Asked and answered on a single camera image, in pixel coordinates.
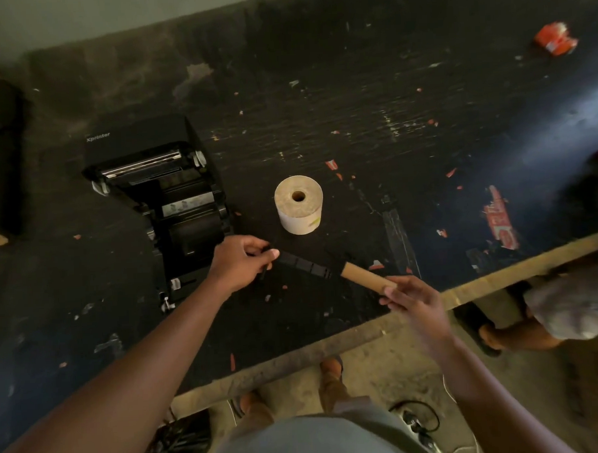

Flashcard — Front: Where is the person's left hand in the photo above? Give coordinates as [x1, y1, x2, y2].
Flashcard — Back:
[206, 233, 282, 297]

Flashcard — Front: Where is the person's right hand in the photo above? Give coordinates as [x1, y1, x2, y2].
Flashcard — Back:
[378, 273, 454, 348]

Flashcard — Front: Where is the black printer spindle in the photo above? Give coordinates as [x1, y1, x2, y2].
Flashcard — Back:
[259, 243, 333, 283]

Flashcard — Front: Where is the brown cardboard tube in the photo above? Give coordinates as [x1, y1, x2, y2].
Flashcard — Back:
[339, 259, 400, 297]

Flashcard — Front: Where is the person's left forearm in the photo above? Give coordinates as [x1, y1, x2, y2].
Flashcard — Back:
[0, 276, 239, 453]

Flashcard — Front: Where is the person's right forearm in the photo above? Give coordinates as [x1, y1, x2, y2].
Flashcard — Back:
[428, 321, 578, 453]

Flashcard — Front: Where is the beige label paper roll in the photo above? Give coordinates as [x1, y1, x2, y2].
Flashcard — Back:
[273, 174, 326, 237]

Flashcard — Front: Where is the clear tape strip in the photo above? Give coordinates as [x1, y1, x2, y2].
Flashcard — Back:
[382, 208, 422, 280]

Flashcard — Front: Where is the person's right leg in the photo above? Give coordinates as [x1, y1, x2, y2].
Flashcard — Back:
[317, 356, 353, 414]

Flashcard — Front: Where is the person's leg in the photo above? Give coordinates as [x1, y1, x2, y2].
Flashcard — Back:
[478, 316, 568, 355]
[236, 389, 276, 427]
[317, 356, 353, 414]

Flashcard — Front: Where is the black label printer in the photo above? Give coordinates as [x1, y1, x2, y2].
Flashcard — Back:
[80, 112, 237, 316]

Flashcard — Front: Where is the red torn label scrap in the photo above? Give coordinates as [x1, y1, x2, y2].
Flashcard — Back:
[481, 184, 520, 252]

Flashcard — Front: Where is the person's left leg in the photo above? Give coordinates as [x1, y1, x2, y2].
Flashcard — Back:
[236, 389, 276, 427]

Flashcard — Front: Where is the person's grey shirt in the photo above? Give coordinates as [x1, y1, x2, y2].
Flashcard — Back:
[202, 395, 441, 453]

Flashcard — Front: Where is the black plastic bag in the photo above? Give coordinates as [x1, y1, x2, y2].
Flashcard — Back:
[133, 410, 214, 453]

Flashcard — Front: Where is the crumpled orange packet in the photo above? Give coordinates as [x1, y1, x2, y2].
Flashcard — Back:
[533, 21, 580, 58]

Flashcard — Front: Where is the power strip with black cable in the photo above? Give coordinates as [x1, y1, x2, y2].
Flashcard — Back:
[387, 398, 447, 453]

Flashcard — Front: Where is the white cable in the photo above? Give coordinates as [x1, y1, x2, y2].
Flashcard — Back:
[441, 372, 483, 453]

